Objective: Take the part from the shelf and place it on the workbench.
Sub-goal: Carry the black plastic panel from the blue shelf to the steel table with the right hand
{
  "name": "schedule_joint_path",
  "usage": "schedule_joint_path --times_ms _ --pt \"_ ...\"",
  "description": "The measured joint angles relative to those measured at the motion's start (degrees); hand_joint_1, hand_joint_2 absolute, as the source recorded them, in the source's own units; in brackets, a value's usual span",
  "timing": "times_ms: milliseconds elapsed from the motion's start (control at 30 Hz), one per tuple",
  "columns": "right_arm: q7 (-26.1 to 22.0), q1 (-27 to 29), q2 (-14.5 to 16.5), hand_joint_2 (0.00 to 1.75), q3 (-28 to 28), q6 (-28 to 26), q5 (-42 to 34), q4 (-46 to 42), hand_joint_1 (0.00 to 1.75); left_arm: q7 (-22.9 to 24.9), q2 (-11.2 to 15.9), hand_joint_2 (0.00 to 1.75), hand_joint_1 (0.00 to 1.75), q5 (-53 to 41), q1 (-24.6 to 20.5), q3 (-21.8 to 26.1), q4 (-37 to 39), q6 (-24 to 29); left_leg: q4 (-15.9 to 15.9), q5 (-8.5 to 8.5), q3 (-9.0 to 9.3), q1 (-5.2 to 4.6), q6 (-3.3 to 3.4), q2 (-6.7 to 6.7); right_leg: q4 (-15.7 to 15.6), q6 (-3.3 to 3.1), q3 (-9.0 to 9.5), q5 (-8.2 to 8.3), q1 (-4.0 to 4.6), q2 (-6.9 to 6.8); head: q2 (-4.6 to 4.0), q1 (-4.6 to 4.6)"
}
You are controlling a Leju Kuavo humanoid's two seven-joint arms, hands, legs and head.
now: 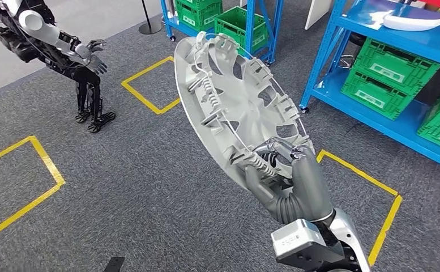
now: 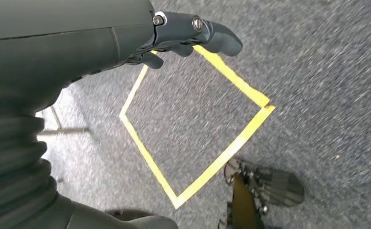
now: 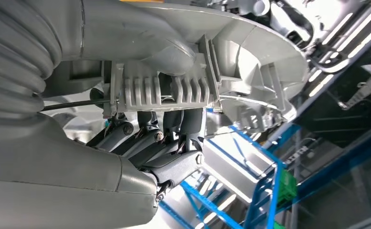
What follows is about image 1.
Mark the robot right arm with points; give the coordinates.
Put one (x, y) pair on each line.
(349, 240)

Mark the white curved plastic part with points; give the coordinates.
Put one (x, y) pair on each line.
(411, 23)

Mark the yellow floor tape square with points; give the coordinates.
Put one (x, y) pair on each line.
(141, 98)
(49, 161)
(354, 172)

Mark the silver plastic wheel hubcap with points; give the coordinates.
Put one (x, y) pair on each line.
(242, 109)

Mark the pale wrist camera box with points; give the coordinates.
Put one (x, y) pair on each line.
(298, 236)

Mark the black robot chest part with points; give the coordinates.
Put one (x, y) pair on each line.
(114, 265)

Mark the black humanoid robot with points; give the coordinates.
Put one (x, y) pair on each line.
(81, 79)

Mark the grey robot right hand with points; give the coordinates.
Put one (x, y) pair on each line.
(311, 184)

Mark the blue metal shelf rack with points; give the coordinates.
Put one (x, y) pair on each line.
(250, 22)
(422, 41)

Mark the black stanchion post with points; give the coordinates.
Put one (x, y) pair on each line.
(150, 28)

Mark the black stool chrome base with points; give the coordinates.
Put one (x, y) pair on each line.
(356, 39)

